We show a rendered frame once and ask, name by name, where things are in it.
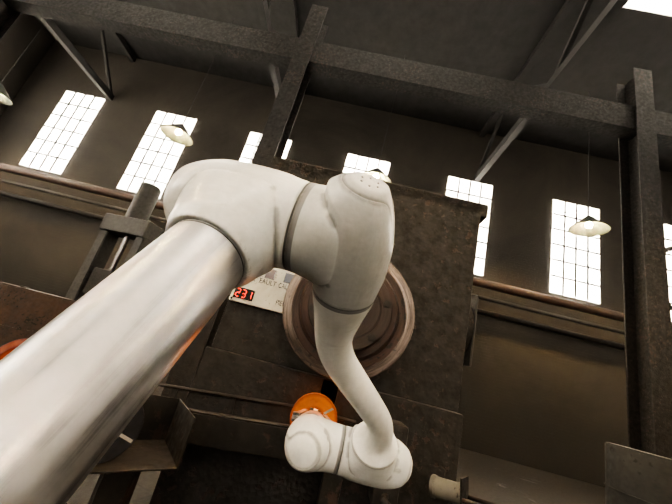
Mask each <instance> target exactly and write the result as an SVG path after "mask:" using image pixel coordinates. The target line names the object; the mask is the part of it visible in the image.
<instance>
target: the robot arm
mask: <svg viewBox="0 0 672 504"><path fill-rule="evenodd" d="M163 208H164V213H165V216H166V219H167V223H166V228H165V233H164V234H162V235H161V236H160V237H158V238H157V239H156V240H155V241H153V242H152V243H151V244H149V245H148V246H147V247H145V248H144V249H143V250H142V251H140V252H139V253H138V254H136V255H135V256H134V257H133V258H131V259H130V260H129V261H127V262H126V263H125V264H124V265H122V266H121V267H120V268H118V269H117V270H116V271H115V272H113V273H112V274H111V275H109V276H108V277H107V278H106V279H104V280H103V281H102V282H100V283H99V284H98V285H97V286H95V287H94V288H93V289H91V290H90V291H89V292H88V293H86V294H85V295H84V296H82V297H81V298H80V299H79V300H77V301H76V302H75V303H73V304H72V305H71V306H70V307H68V308H67V309H66V310H64V311H63V312H62V313H61V314H59V315H58V316H57V317H55V318H54V319H53V320H52V321H50V322H49V323H48V324H46V325H45V326H44V327H43V328H41V329H40V330H39V331H37V332H36V333H35V334H34V335H32V336H31V337H30V338H28V339H27V340H26V341H24V342H23V343H22V344H21V345H19V346H18V347H17V348H15V349H14V350H13V351H12V352H10V353H9V354H8V355H6V356H5V357H4V358H3V359H1V360H0V504H66V503H67V502H68V500H69V499H70V498H71V496H72V495H73V494H74V493H75V491H76V490H77V489H78V487H79V486H80V485H81V484H82V482H83V481H84V480H85V479H86V477H87V476H88V475H89V473H90V472H91V471H92V470H93V468H94V467H95V466H96V464H97V463H98V462H99V461H100V459H101V458H102V457H103V455H104V454H105V453H106V452H107V450H108V449H109V448H110V446H111V445H112V444H113V443H114V441H115V440H116V439H117V438H118V436H119V435H120V434H121V432H122V431H123V430H124V429H125V427H126V426H127V425H128V423H129V422H130V421H131V420H132V418H133V417H134V416H135V414H136V413H137V412H138V411H139V409H140V408H141V407H142V405H143V404H144V403H145V402H146V400H147V399H148V398H149V397H150V395H151V394H152V393H153V391H154V390H155V389H156V388H157V386H158V385H159V384H160V382H161V381H162V380H163V379H164V377H165V376H166V375H167V373H168V372H169V371H170V370H171V368H172V367H173V366H174V365H175V363H176V362H177V361H178V359H179V358H180V357H181V356H182V354H183V353H184V352H185V350H186V349H187V348H188V347H189V345H190V344H191V343H192V341H193V340H194V339H195V338H196V336H197V335H198V334H199V332H200V331H201V330H202V329H203V327H204V326H205V325H206V324H207V322H208V321H209V320H210V318H211V317H212V316H213V315H214V313H215V312H216V311H217V309H218V308H219V307H220V306H221V304H222V303H223V302H224V300H225V299H226V298H227V297H228V295H229V294H230V293H231V291H232V290H233V289H235V288H239V287H242V286H245V285H247V284H249V283H250V282H252V281H253V280H254V279H256V278H258V277H260V276H262V275H264V274H266V273H268V272H270V271H271V270H272V269H273V268H279V269H283V270H287V271H290V272H292V273H295V274H297V275H299V276H301V277H303V278H305V279H307V280H309V281H310V282H312V283H313V286H312V294H313V305H314V330H315V342H316V348H317V352H318V355H319V358H320V360H321V362H322V364H323V366H324V368H325V370H326V371H327V373H328V375H329V376H330V378H331V379H332V380H333V382H334V383H335V384H336V386H337V387H338V388H339V390H340V391H341V392H342V393H343V395H344V396H345V397H346V399H347V400H348V401H349V403H350V404H351V405H352V407H353V408H354V409H355V410H356V412H357V413H358V414H359V416H360V417H361V418H362V420H363V422H361V423H360V424H357V425H355V426H354V427H350V426H345V425H342V424H339V423H336V422H333V421H331V420H330V419H329V417H328V416H327V415H326V414H323V415H322V414H321V412H318V409H315V408H312V407H310V410H309V411H308V410H307V409H302V410H300V411H294V412H293V414H292V418H291V421H292V422H293V423H292V424H291V425H290V427H289V429H288V431H287V434H286V437H285V445H284V449H285V455H286V458H287V460H288V462H289V464H290V465H291V466H292V467H293V468H294V469H295V470H297V471H300V472H305V473H310V472H326V473H332V474H336V475H338V476H341V477H343V478H345V479H347V480H349V481H352V482H355V483H358V484H361V485H365V486H369V487H373V488H378V489H396V488H399V487H402V486H403V485H404V484H405V483H406V482H407V481H408V480H409V478H410V476H411V472H412V464H413V463H412V457H411V455H410V452H409V450H408V448H407V447H406V446H405V445H404V444H403V443H402V442H401V441H400V440H398V439H396V437H395V435H394V433H393V423H392V419H391V416H390V413H389V411H388V409H387V407H386V405H385V404H384V402H383V400H382V399H381V397H380V395H379V394H378V392H377V390H376V389H375V387H374V386H373V384H372V382H371V381H370V379H369V377H368V376H367V374H366V372H365V371H364V369H363V368H362V366H361V364H360V363H359V361H358V359H357V357H356V355H355V353H354V350H353V346H352V341H353V337H354V335H355V333H356V331H357V330H358V328H359V326H360V324H361V323H362V321H363V319H364V318H365V316H366V315H367V313H368V312H369V310H370V308H371V307H372V305H373V303H374V300H375V298H376V296H377V294H378V292H379V290H380V288H381V286H382V284H383V282H384V280H385V277H386V274H387V270H388V267H389V263H390V259H391V255H392V250H393V244H394V230H395V216H394V205H393V200H392V197H391V192H390V189H389V187H388V185H387V184H386V183H385V182H383V181H382V180H381V179H379V178H377V177H375V176H373V175H371V174H368V173H364V172H351V173H343V174H340V175H337V176H335V177H332V178H331V179H330V180H329V181H328V183H327V185H320V184H316V183H312V182H309V181H306V180H303V179H300V178H298V177H296V176H294V175H292V174H289V173H286V172H283V171H280V170H276V169H272V168H269V167H265V166H260V165H256V164H251V163H246V162H241V161H236V160H229V159H210V160H202V161H197V162H193V163H190V164H187V165H185V166H183V167H181V168H180V169H179V170H178V171H177V172H176V173H175V174H174V175H173V176H172V178H171V179H170V181H169V183H168V185H167V187H166V190H165V194H164V199H163Z"/></svg>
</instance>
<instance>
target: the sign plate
mask: <svg viewBox="0 0 672 504"><path fill-rule="evenodd" d="M272 270H275V271H276V273H275V276H274V279H271V278H267V277H265V275H266V274H264V275H262V276H260V277H258V278H256V279H254V280H253V281H252V282H250V283H249V284H247V285H245V286H242V287H239V288H241V289H238V288H235V289H233V290H232V292H231V295H230V297H229V300H231V301H235V302H239V303H243V304H247V305H251V306H255V307H258V308H262V309H266V310H270V311H274V312H278V313H282V310H283V301H284V297H285V293H286V290H287V288H288V285H289V283H287V282H284V280H285V277H286V273H287V274H291V275H295V273H292V272H290V271H287V270H283V269H279V268H273V269H272ZM244 289H245V290H246V291H247V293H246V291H245V290H244ZM240 290H241V292H240ZM236 292H239V293H236ZM252 292H253V294H252ZM235 293H236V295H238V296H235ZM242 293H246V294H242ZM251 294H252V295H251ZM245 295H246V296H245ZM244 296H245V297H244ZM251 296H252V297H251ZM242 297H244V298H242ZM250 297H251V299H250Z"/></svg>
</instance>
